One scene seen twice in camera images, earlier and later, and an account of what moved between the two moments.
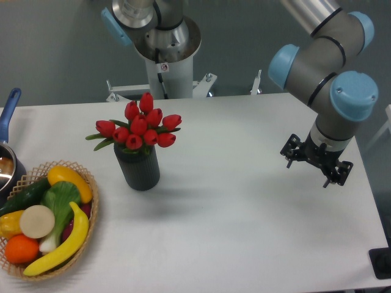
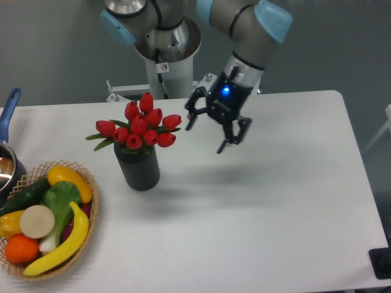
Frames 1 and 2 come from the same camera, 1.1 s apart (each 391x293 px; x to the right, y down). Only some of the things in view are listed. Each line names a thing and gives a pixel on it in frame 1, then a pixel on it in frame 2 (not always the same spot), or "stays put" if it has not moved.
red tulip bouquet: (144, 127) stays put
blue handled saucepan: (12, 168) stays put
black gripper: (316, 152) -> (228, 97)
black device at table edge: (380, 260) stays put
